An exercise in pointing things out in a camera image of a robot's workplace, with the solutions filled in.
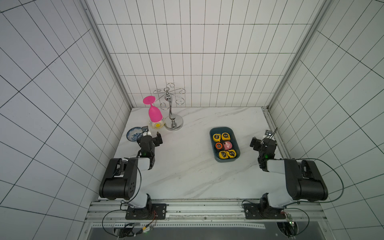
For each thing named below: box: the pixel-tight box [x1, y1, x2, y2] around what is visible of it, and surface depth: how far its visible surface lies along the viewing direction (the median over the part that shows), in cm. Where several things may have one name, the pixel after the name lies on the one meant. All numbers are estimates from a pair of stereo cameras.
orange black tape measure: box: [215, 142, 224, 151], surface depth 96 cm
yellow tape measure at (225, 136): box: [221, 132, 231, 141], surface depth 102 cm
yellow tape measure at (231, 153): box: [227, 149, 237, 159], surface depth 92 cm
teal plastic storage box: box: [209, 127, 241, 163], surface depth 97 cm
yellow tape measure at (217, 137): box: [212, 133, 221, 142], surface depth 100 cm
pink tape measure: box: [224, 141, 233, 150], surface depth 97 cm
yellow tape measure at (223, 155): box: [218, 150, 229, 160], surface depth 92 cm
